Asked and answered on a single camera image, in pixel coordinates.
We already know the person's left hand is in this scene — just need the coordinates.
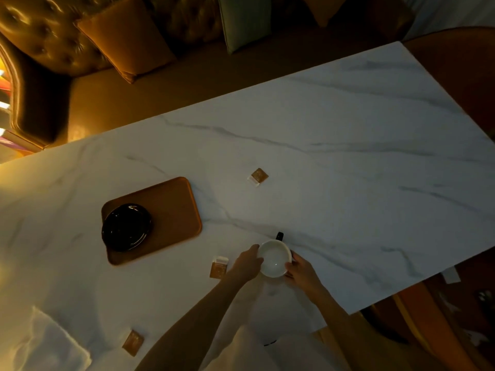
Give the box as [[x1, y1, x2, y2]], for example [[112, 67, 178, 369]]
[[229, 244, 265, 283]]

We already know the person's right hand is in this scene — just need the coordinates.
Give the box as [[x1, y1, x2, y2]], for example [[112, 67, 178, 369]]
[[284, 250, 328, 304]]

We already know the white cup with black handle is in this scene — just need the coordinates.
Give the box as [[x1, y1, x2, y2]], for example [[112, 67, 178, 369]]
[[257, 232, 293, 279]]

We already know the person's right forearm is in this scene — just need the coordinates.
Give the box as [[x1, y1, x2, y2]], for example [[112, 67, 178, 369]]
[[307, 288, 391, 371]]

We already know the person's left forearm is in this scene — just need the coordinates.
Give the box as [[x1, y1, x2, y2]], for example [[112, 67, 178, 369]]
[[135, 271, 248, 371]]

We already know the brown sachet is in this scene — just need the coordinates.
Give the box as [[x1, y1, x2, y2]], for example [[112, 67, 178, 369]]
[[122, 329, 145, 357], [247, 168, 269, 187], [209, 256, 229, 280]]

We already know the person's white clothing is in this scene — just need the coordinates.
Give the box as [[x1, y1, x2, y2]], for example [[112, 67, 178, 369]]
[[199, 272, 352, 371]]

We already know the brown rectangular tray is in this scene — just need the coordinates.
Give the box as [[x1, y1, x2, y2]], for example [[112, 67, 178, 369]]
[[101, 176, 203, 266]]

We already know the black saucer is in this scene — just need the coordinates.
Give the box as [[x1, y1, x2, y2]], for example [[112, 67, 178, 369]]
[[101, 203, 152, 252]]

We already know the brown tufted leather sofa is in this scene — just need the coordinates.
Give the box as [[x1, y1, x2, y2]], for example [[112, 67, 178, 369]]
[[0, 0, 416, 149]]

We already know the white cloth napkin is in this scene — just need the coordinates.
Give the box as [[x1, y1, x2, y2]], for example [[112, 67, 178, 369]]
[[8, 305, 93, 371]]

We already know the green cushion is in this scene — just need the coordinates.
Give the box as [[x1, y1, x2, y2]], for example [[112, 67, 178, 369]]
[[217, 0, 273, 55]]

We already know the orange cushion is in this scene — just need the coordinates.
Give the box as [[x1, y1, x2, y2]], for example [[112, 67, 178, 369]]
[[75, 0, 177, 85]]

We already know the brown chair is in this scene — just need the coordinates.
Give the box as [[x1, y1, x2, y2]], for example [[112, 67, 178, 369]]
[[402, 27, 495, 141]]

